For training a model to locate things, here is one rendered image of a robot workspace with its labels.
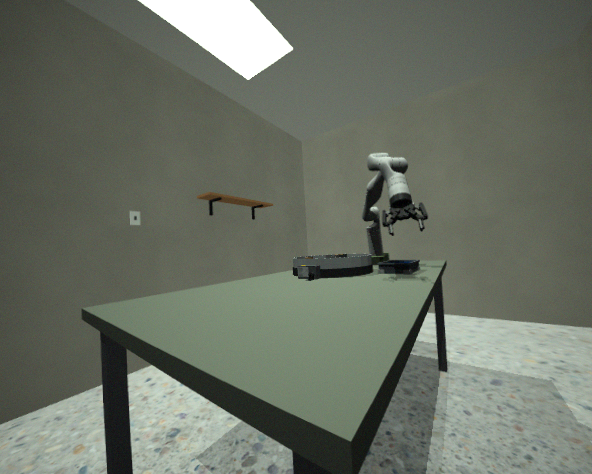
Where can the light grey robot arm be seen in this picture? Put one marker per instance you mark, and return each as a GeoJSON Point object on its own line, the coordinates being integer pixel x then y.
{"type": "Point", "coordinates": [392, 170]}

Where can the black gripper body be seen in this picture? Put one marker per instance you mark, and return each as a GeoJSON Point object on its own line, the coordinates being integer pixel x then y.
{"type": "Point", "coordinates": [401, 200]}

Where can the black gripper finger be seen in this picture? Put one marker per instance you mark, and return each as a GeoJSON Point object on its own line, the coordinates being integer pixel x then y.
{"type": "Point", "coordinates": [392, 220]}
{"type": "Point", "coordinates": [418, 217]}

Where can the grey round turntable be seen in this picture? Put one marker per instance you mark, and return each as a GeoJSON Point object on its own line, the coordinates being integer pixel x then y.
{"type": "Point", "coordinates": [346, 265]}

